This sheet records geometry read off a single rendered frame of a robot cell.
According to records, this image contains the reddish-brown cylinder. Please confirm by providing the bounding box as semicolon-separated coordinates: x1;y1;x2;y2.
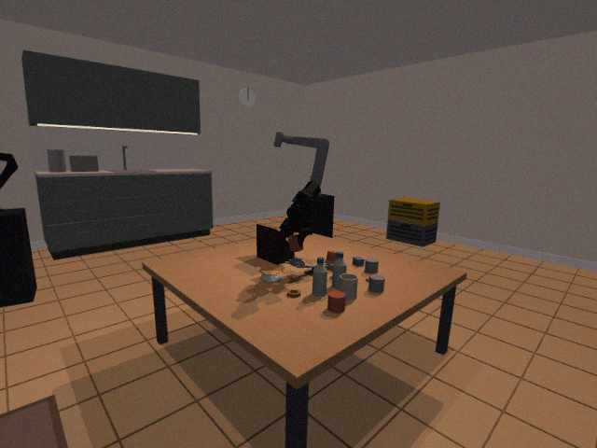
288;234;303;252
326;250;338;262

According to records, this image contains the red-brown cylinder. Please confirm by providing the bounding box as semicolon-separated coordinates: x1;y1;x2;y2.
327;291;346;314

